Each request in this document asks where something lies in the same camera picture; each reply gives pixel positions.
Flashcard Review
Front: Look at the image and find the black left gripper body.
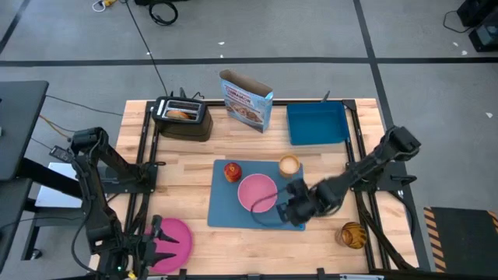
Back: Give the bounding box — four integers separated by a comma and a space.
123, 215, 163, 279

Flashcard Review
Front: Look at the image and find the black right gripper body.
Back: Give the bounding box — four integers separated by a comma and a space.
276, 177, 318, 227

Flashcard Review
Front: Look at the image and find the magenta plate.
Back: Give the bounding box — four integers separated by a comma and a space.
144, 217, 194, 274

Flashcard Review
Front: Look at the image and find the pink bowl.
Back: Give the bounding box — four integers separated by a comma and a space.
237, 173, 279, 214

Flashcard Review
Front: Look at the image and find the yellow cup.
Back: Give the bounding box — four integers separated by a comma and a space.
278, 154, 301, 179

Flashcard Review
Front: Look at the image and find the red yellow apple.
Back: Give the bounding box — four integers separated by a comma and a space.
223, 162, 243, 184

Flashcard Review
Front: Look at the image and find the blue cinnamon cereal box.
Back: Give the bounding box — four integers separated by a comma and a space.
219, 69, 274, 134

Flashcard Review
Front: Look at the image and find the blue grey placemat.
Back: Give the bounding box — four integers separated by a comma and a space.
207, 159, 307, 232

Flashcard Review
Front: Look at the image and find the amber ribbed glass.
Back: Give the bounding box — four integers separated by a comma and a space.
335, 221, 368, 250

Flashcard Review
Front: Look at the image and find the teal plastic bin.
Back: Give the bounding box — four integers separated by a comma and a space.
286, 100, 350, 146

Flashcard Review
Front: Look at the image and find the white flat panel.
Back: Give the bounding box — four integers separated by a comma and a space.
34, 162, 85, 209

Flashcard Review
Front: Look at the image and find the black two-slot toaster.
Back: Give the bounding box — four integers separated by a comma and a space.
150, 96, 214, 143

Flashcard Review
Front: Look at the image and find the black power adapter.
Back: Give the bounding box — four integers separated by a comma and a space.
49, 145, 74, 163

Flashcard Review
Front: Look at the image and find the black hazard-striped mat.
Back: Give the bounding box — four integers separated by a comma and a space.
423, 206, 498, 273

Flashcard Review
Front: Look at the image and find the black desk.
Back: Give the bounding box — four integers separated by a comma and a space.
0, 80, 104, 269

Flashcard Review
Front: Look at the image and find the black equipment case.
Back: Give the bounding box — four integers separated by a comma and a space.
457, 0, 498, 54

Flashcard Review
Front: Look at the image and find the black table frame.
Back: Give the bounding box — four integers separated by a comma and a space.
93, 99, 419, 280

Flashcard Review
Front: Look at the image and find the thin black cable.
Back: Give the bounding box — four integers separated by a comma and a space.
44, 95, 124, 117

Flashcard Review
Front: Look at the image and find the long black floor cable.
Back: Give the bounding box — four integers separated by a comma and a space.
124, 0, 170, 98

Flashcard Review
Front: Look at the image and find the coiled black cable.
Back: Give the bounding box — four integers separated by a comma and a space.
149, 0, 179, 26

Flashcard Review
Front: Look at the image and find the white cable with yellow plug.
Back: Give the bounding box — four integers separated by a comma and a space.
92, 0, 117, 12

